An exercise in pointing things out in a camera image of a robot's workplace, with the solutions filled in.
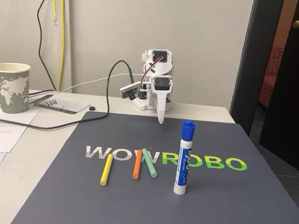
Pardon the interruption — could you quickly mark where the blue dry erase marker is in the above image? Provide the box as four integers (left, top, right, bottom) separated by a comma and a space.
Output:
172, 118, 197, 197

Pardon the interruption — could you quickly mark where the green chalk stick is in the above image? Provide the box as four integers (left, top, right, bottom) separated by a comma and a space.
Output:
139, 147, 160, 179

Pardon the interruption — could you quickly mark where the orange chalk stick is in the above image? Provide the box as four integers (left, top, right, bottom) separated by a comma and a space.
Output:
131, 148, 143, 180

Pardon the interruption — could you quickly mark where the yellow chalk stick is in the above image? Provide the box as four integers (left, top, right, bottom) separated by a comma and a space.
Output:
99, 152, 114, 187

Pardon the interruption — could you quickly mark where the lined notepad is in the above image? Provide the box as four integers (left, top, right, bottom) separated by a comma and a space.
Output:
33, 93, 91, 116

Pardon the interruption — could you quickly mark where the red upholstered chair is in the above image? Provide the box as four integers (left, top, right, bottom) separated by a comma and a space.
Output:
257, 42, 286, 108

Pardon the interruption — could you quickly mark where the grey mat with WOWROBO print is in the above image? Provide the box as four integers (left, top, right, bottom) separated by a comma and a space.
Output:
10, 104, 299, 224

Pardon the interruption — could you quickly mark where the dark wooden door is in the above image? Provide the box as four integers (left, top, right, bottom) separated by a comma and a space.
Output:
256, 0, 299, 178

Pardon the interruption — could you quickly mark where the paper cup with world map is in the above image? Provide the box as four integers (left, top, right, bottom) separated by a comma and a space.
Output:
0, 61, 33, 115

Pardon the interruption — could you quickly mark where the white printed paper sheet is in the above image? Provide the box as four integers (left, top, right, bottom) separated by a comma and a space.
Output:
0, 103, 40, 158

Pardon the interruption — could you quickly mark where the camera module in white frame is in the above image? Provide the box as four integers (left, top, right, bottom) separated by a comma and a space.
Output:
118, 79, 140, 101

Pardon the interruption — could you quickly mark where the black camera cable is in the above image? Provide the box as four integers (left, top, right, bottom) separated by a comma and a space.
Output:
0, 49, 140, 139

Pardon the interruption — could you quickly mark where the white cable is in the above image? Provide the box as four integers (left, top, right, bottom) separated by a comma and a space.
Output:
27, 64, 145, 107

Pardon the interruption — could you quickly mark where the grey door frame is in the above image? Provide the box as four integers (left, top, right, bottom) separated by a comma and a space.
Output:
227, 0, 284, 139

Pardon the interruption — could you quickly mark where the thin black wall cable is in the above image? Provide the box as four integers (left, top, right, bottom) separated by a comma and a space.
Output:
30, 0, 65, 91

